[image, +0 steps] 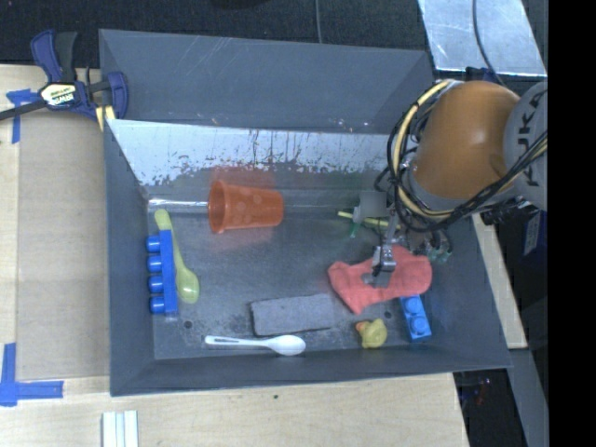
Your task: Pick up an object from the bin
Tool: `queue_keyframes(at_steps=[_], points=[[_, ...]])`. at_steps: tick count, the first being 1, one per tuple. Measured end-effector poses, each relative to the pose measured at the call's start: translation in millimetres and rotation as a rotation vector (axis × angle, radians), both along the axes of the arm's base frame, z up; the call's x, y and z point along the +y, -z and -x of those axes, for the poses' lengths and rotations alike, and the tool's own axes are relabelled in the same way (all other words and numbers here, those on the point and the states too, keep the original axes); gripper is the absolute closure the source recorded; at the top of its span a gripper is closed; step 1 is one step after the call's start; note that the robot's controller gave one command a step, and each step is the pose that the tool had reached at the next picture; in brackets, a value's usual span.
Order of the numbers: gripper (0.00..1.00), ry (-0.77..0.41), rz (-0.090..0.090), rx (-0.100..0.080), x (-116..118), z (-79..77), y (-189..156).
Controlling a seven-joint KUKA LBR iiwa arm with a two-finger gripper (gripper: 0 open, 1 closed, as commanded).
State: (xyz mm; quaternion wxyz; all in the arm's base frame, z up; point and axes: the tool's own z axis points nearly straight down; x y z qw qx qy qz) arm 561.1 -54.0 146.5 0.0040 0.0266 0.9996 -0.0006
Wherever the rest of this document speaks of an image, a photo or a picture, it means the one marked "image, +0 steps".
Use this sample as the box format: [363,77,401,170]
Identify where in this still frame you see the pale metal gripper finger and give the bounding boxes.
[362,245,386,289]
[379,253,399,288]

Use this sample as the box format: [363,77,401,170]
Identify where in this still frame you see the red cloth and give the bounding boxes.
[327,244,434,317]

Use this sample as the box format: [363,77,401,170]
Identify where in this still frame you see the clear yellow and green toy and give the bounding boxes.
[337,190,390,240]

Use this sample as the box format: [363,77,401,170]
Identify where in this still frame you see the blue two-stud toy brick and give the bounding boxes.
[399,293,434,343]

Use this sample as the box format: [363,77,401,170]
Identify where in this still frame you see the yellow rubber duck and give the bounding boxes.
[355,318,389,350]

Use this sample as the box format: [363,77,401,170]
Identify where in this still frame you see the grey flat block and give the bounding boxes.
[250,292,337,338]

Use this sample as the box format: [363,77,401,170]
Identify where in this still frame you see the white plastic spoon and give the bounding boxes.
[204,333,307,358]

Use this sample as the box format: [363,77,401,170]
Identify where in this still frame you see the orange plastic cup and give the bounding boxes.
[207,179,285,236]

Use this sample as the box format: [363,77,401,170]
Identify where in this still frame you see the grey metal bin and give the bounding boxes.
[98,28,513,398]

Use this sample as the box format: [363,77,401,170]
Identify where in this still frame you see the yellow-green plastic spoon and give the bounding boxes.
[154,209,201,305]

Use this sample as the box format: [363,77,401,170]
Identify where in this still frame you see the blue four-stud toy brick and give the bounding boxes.
[145,229,180,317]

